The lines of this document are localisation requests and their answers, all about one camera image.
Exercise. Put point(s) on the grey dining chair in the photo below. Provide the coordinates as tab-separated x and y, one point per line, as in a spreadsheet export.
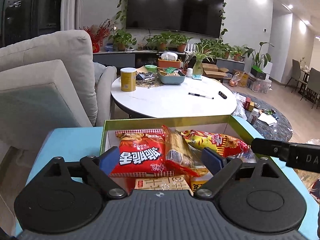
312	82
296	72

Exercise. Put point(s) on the dark glass window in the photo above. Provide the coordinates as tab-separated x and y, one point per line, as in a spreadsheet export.
30	10

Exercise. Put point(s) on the black box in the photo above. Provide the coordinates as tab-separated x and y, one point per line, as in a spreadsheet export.
258	73

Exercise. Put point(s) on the yellow and red snack packet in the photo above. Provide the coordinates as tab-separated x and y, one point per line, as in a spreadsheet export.
220	142

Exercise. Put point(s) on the open brown cardboard box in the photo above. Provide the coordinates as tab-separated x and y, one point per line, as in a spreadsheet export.
212	71

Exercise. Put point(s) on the grey cushion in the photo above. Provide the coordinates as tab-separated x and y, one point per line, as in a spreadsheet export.
100	72

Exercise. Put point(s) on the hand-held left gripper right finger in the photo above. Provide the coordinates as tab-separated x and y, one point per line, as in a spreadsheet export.
212	160

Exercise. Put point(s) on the beige sofa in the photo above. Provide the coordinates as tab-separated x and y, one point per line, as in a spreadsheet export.
50	80

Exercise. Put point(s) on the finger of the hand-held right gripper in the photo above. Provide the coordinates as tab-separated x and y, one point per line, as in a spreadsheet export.
270	147

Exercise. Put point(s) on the small red box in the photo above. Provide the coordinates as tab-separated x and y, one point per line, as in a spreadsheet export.
247	103

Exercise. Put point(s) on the green bowl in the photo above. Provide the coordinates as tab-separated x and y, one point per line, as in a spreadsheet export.
150	68

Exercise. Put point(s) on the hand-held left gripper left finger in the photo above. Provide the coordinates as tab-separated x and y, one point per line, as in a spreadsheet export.
110	158

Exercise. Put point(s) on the white round table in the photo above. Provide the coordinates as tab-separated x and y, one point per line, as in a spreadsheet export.
170	105

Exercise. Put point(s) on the orange cardboard box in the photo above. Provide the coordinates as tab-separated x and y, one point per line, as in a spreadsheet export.
243	78

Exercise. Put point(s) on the small blue basket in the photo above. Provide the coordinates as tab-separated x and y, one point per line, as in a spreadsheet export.
109	48

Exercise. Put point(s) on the orange tissue box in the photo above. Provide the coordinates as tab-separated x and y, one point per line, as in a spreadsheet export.
168	63

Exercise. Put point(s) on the black pen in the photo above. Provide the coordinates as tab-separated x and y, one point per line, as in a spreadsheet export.
200	95

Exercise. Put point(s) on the small white cup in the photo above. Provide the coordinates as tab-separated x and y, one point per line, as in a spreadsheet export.
190	72

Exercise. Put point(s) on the small teal packet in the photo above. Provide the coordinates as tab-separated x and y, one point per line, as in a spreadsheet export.
197	77

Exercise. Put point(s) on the white curtain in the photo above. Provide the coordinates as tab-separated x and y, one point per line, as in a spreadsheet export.
71	5

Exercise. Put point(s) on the teal basket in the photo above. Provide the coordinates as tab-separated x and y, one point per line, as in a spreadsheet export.
172	79

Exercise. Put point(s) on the potted green plant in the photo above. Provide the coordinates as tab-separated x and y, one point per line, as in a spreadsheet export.
160	41
238	52
122	38
227	51
212	46
180	42

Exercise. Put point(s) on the green cardboard box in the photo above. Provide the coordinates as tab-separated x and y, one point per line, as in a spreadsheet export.
212	126

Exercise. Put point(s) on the black marker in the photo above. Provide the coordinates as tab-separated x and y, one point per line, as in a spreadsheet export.
222	95

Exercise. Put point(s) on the glass ashtray dish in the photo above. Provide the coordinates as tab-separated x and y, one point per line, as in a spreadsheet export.
146	77

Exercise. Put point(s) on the white paper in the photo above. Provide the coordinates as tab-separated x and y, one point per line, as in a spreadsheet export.
267	119

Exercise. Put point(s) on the clear plastic bag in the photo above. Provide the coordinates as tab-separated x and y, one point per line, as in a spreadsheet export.
240	107

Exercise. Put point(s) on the dark marble round table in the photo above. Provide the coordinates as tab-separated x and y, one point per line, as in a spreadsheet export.
275	132

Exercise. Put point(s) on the beige patterned packet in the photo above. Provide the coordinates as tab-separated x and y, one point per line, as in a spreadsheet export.
162	183

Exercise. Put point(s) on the glass vase with plant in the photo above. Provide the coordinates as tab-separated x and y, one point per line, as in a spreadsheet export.
198	67

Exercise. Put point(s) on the black wall television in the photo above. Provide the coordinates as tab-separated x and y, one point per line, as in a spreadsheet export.
175	7

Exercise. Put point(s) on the trailing vine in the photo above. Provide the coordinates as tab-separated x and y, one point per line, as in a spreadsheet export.
125	2
223	12

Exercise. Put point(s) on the yellow can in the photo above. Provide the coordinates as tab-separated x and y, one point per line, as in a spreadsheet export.
128	80

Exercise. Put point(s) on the plastic bag of oranges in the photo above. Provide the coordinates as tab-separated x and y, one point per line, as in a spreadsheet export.
234	82

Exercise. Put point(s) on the red flower plant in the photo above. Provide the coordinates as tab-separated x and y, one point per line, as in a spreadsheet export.
96	35

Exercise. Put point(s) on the sliced bread packet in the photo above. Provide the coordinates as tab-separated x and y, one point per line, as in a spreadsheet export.
178	152

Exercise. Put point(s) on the tall leafy plant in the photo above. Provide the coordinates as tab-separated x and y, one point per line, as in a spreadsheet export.
260	55

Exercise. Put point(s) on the grey low cabinet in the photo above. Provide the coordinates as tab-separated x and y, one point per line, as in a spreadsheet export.
112	59

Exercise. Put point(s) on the clear storage boxes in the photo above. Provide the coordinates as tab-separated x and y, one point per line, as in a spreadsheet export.
260	85

